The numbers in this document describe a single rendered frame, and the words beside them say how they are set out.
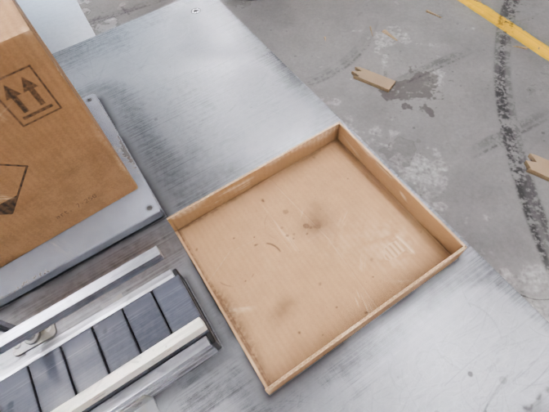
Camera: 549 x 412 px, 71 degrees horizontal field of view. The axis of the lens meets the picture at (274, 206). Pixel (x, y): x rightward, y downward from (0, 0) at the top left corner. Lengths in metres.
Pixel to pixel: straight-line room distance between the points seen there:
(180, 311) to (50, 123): 0.26
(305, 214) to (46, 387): 0.38
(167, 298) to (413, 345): 0.30
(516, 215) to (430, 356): 1.24
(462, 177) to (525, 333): 1.20
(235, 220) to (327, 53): 1.65
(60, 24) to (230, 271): 0.71
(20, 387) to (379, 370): 0.41
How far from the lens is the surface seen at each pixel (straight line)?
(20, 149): 0.51
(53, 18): 1.07
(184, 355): 0.47
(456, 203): 1.65
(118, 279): 0.43
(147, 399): 0.52
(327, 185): 0.59
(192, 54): 0.83
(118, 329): 0.50
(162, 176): 0.64
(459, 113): 1.95
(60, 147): 0.52
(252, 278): 0.53
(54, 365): 0.53
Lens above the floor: 1.33
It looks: 60 degrees down
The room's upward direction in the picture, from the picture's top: 7 degrees counter-clockwise
